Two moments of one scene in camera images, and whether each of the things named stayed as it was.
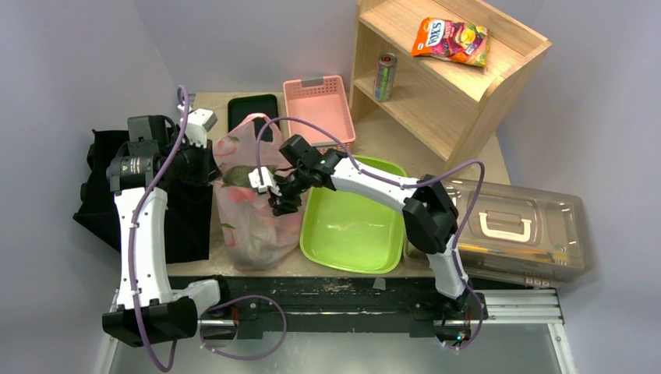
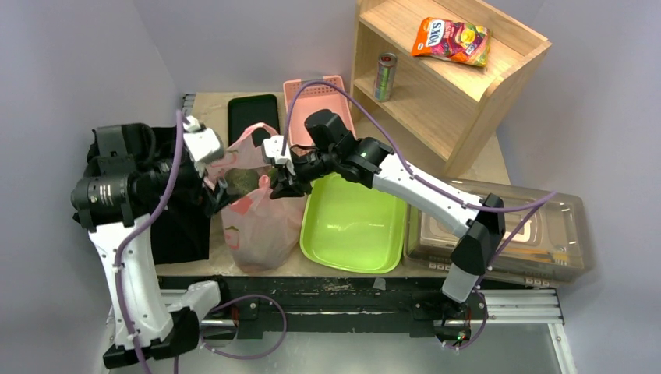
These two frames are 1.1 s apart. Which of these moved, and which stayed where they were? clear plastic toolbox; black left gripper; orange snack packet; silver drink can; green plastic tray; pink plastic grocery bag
Moved: pink plastic grocery bag; black left gripper
Stayed: green plastic tray; clear plastic toolbox; orange snack packet; silver drink can
